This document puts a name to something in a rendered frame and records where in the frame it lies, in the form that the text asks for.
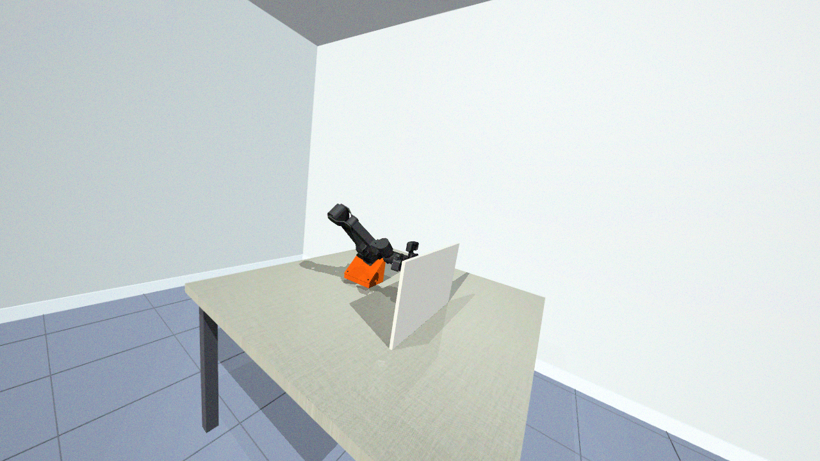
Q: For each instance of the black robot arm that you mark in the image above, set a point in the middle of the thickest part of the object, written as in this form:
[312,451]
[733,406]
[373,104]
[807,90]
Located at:
[368,249]

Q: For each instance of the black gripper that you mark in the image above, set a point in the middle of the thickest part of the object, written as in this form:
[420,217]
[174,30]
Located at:
[411,246]

